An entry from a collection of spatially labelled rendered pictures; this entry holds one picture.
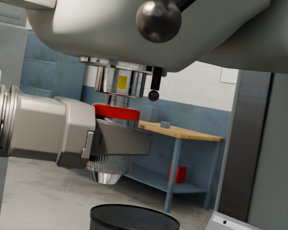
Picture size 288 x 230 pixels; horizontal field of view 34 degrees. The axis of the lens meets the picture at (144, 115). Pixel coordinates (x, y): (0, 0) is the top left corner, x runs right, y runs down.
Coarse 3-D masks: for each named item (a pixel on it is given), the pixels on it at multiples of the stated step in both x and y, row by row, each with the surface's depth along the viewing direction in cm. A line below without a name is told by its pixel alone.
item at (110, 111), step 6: (96, 108) 44; (102, 108) 44; (108, 108) 43; (114, 108) 43; (120, 108) 43; (126, 108) 44; (132, 108) 47; (96, 114) 44; (102, 114) 43; (108, 114) 43; (114, 114) 43; (120, 114) 43; (126, 114) 44; (132, 114) 44; (138, 114) 45
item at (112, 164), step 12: (108, 120) 43; (120, 120) 43; (132, 120) 44; (96, 156) 44; (108, 156) 43; (120, 156) 44; (132, 156) 45; (96, 168) 44; (108, 168) 44; (120, 168) 44
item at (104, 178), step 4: (92, 172) 45; (96, 172) 44; (100, 172) 44; (92, 176) 45; (96, 176) 45; (100, 176) 44; (104, 176) 44; (108, 176) 44; (112, 176) 45; (116, 176) 45; (120, 176) 45; (96, 180) 45; (100, 180) 45; (104, 180) 45; (108, 180) 45; (112, 180) 45; (116, 180) 45
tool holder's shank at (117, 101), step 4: (108, 96) 45; (112, 96) 44; (116, 96) 44; (120, 96) 44; (124, 96) 44; (108, 100) 45; (112, 100) 44; (116, 100) 44; (120, 100) 44; (124, 100) 45; (128, 100) 45; (108, 104) 45; (112, 104) 44; (116, 104) 44; (120, 104) 44; (124, 104) 45; (128, 104) 45
